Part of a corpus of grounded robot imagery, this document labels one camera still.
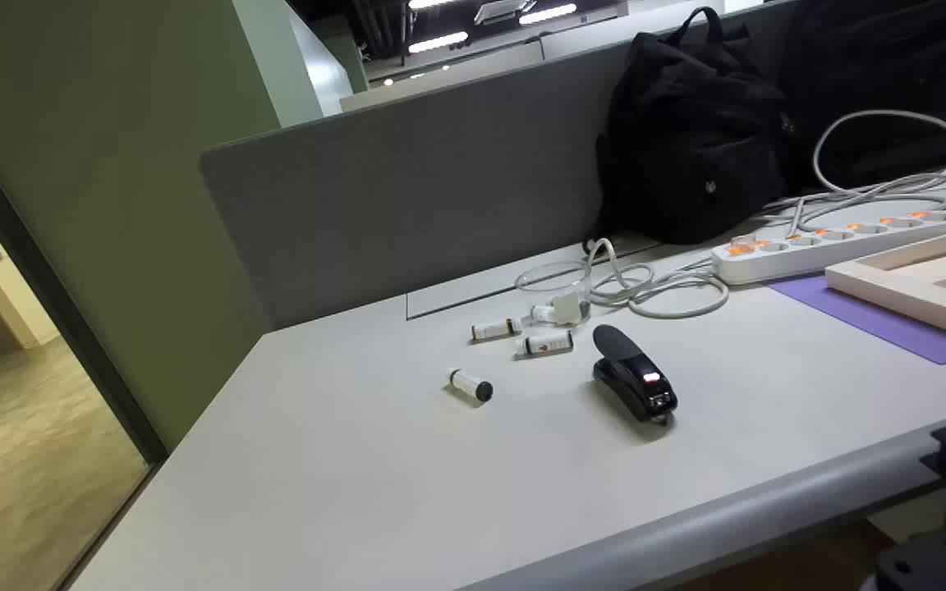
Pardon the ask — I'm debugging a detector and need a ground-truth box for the black stapler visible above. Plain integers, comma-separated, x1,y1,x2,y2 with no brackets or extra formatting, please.
588,321,680,430

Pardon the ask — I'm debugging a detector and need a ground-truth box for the white cylinder with black cap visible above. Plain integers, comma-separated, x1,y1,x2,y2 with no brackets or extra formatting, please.
448,365,497,407
466,314,521,345
520,330,580,360

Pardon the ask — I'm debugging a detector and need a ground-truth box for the white charger plug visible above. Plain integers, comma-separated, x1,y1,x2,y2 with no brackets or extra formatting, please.
526,289,588,330

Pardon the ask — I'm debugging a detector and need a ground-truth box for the grey desk partition panel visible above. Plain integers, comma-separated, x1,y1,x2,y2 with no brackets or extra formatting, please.
196,39,652,332

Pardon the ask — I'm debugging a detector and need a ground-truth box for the black backpack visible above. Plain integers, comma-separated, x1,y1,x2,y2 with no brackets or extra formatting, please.
595,5,795,248

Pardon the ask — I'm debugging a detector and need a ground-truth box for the white power strip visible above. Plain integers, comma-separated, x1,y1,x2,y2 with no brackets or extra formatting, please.
709,206,946,289

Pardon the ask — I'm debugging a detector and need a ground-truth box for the purple mat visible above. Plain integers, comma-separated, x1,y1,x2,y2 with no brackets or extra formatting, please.
769,273,946,369

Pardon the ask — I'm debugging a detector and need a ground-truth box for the black bag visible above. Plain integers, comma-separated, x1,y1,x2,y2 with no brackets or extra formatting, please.
779,0,946,192

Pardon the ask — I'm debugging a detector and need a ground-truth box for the white charger cable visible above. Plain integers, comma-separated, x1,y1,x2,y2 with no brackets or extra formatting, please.
516,238,733,321

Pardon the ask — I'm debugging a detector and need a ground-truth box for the white power strip cord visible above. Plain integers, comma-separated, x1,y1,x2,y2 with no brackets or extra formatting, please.
767,104,946,230

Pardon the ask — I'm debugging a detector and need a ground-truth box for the dark door frame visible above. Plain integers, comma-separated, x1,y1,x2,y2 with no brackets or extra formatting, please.
0,104,170,470

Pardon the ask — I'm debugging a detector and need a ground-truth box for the light wooden frame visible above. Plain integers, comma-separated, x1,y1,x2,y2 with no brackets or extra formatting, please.
826,225,946,350

